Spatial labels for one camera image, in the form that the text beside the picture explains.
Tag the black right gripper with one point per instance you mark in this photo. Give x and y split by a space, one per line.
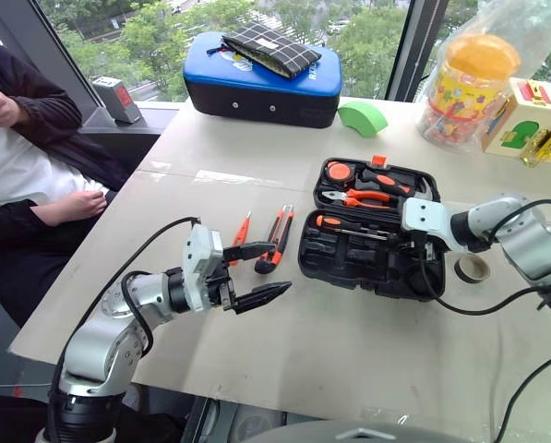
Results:
415 258

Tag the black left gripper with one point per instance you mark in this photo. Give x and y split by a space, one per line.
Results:
222 288

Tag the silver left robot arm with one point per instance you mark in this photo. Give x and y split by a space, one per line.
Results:
104 341

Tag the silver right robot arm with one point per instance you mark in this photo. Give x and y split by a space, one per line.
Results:
529 249

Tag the black plastic tool case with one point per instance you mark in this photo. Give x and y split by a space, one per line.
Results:
349 258

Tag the blue black hard case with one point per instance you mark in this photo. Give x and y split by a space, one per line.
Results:
256 99

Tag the person's right hand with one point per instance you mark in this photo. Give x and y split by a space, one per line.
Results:
79 205

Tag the person's left hand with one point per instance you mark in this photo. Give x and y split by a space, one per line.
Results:
0 113

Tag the orange voltage tester pen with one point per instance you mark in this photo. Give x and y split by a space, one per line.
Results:
242 231

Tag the orange black utility knife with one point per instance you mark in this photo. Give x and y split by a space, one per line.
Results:
280 231

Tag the black tape roll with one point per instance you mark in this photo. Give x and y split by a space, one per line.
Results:
464 274

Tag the orange black screwdriver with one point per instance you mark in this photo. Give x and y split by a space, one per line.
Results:
330 222

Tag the orange black tape measure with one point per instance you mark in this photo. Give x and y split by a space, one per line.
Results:
338 172

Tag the green foam arch block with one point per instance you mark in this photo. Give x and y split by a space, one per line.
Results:
365 117

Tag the toy jar with yellow lid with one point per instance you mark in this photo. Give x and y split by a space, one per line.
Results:
464 92

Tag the wooden latch lock box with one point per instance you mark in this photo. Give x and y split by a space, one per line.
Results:
524 120

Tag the grey box with red label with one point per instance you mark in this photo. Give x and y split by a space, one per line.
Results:
118 99

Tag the black white checkered pouch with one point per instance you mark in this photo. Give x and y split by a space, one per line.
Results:
275 48

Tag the person in black jacket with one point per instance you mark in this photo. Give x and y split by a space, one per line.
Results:
26 161

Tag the clear plastic bag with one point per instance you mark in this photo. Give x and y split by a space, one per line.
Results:
533 27

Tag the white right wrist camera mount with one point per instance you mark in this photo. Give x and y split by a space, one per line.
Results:
425 217

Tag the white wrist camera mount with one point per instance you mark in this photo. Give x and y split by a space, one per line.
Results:
425 217
201 267

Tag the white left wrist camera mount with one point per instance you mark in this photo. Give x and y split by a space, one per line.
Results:
201 267

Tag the black window frame post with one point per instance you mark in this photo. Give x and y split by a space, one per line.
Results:
415 41

